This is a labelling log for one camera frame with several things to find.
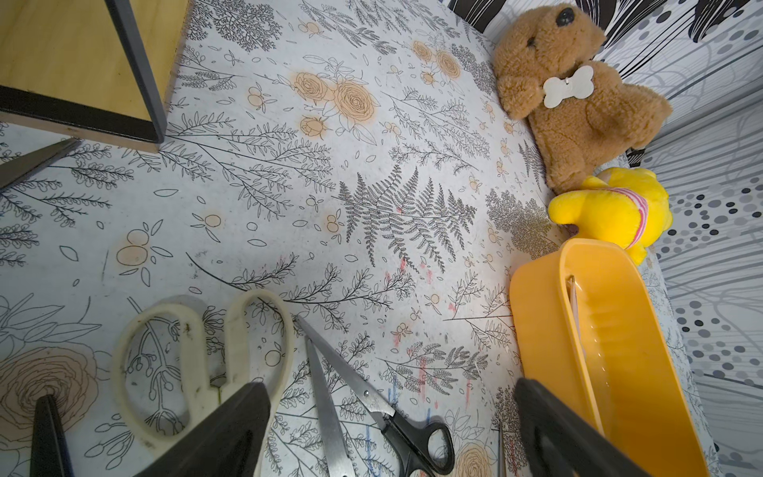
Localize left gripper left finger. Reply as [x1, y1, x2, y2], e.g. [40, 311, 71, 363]
[139, 383, 270, 477]

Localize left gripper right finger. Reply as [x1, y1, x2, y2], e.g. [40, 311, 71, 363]
[514, 378, 647, 476]

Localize beige scissors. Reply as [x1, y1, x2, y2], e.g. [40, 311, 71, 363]
[111, 289, 295, 458]

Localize small black scissors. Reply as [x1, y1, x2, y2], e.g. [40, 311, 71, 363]
[297, 319, 456, 476]
[1, 138, 81, 190]

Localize orange storage box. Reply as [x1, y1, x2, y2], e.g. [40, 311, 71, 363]
[510, 238, 709, 476]

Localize yellow plush toy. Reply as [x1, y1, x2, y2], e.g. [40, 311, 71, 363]
[548, 167, 674, 266]

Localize floral table mat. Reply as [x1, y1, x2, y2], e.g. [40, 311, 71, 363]
[0, 0, 722, 477]

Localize brown teddy bear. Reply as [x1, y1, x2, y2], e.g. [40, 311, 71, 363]
[493, 4, 673, 194]

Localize wooden two-tier shelf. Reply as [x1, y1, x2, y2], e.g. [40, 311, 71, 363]
[1, 1, 194, 152]

